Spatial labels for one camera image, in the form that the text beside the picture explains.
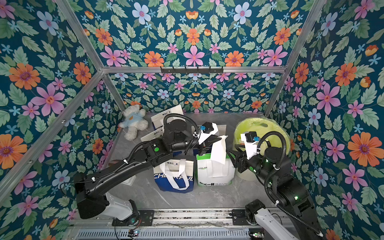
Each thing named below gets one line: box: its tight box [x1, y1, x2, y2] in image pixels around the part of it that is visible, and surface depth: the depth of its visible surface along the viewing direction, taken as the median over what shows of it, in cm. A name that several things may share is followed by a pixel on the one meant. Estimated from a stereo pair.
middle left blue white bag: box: [140, 125, 164, 142], surface depth 79 cm
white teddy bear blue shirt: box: [119, 104, 149, 141], surface depth 108 cm
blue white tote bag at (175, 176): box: [153, 159, 194, 194], surface depth 70 cm
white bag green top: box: [196, 153, 236, 187], surface depth 75 cm
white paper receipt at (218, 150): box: [210, 134, 228, 165], surface depth 62 cm
